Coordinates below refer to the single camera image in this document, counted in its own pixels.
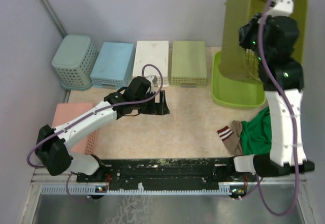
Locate light blue perforated basket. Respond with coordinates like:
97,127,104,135
90,42,136,88

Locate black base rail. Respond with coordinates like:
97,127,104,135
77,157,244,191

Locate white slotted cable duct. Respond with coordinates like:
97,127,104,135
40,182,252,195

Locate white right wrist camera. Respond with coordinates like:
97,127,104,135
267,0,294,17

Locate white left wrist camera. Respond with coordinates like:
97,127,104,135
145,75,158,87

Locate green tub lid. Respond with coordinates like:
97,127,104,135
211,51,266,110

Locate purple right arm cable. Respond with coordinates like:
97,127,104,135
255,0,302,216

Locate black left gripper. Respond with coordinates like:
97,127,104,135
134,89,169,115

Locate green plastic tub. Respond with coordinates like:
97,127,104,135
219,0,308,84

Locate large teal perforated basket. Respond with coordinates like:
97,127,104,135
52,35,98,90

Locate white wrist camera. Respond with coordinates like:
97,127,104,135
267,0,294,17
145,75,158,87

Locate pink perforated basket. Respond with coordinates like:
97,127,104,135
52,103,99,155

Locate green cloth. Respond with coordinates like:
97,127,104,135
240,107,272,155

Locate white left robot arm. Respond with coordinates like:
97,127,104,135
35,75,170,182

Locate beige striped sock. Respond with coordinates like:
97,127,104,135
217,120,243,156

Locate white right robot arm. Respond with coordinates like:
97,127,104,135
226,13,315,181

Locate pale green perforated basket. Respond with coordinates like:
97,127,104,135
170,41,207,87

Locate aluminium frame post left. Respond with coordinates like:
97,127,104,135
39,0,68,38

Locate white basket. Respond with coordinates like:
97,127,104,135
132,41,169,87

